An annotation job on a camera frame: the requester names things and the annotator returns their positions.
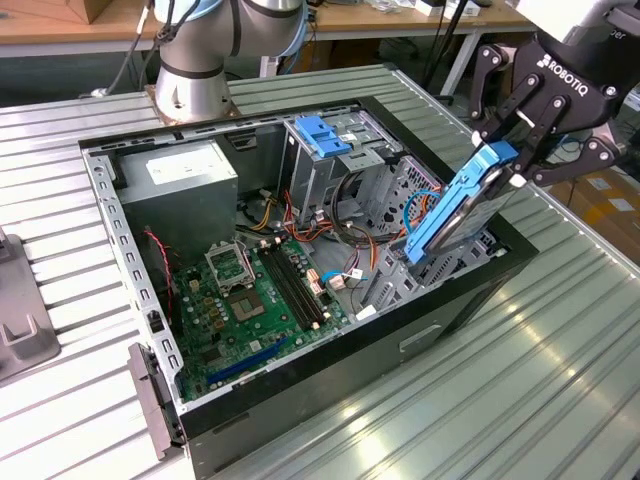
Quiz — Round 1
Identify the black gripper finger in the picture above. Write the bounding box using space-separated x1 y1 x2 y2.
469 43 545 147
512 93 627 189

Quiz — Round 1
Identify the orange red power wire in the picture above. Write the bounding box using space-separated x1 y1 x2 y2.
418 192 444 226

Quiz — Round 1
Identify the hard disk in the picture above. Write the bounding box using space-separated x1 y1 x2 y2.
403 141 526 266

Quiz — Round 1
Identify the blue data wire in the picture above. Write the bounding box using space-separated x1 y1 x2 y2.
319 269 371 294
402 191 442 236

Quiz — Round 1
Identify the metal disk bay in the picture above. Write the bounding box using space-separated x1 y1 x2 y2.
359 154 509 314

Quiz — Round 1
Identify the black tripod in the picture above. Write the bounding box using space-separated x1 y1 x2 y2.
422 0 476 99

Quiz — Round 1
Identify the large cardboard box with labels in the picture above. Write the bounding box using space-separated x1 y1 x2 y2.
549 169 640 271

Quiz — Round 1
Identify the wooden workbench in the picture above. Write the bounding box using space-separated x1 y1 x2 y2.
0 0 539 59

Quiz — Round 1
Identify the blue plastic drive latch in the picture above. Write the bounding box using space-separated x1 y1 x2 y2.
313 134 351 159
294 116 335 144

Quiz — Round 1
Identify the metal optical drive cage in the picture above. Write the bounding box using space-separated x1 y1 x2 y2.
277 107 406 221

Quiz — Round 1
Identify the black RAM slot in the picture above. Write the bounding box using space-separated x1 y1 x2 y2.
257 239 321 332
272 237 332 322

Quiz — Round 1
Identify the black open PC case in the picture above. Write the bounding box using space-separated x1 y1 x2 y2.
77 94 541 479

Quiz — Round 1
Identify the metal socket cover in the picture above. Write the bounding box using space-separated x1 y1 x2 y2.
204 242 254 292

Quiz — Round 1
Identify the CPU socket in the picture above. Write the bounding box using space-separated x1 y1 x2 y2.
227 292 269 326

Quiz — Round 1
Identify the grey power supply unit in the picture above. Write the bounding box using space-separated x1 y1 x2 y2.
117 139 241 261

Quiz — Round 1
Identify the green motherboard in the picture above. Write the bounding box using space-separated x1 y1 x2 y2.
172 237 351 401

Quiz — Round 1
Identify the blue expansion slot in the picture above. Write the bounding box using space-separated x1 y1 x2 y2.
207 337 289 386

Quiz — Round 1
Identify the brown cardboard box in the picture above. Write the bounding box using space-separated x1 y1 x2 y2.
82 0 114 25

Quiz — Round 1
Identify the grey case side latch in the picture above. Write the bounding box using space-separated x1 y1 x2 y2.
127 342 186 461

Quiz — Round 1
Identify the grey parts rack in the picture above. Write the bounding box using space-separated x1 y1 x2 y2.
0 227 62 386

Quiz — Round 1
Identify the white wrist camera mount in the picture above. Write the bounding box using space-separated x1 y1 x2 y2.
514 0 619 44

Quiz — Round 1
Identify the black cable bundle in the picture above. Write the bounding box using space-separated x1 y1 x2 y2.
330 169 386 251

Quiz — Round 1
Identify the red orange wire bundle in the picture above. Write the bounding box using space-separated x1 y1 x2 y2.
281 189 341 246

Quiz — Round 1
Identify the yellow black wire group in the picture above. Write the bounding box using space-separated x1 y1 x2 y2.
247 189 281 232

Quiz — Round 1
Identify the red black fan wire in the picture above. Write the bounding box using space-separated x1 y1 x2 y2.
143 225 182 321

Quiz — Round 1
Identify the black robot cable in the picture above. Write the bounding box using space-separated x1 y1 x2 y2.
78 0 174 100

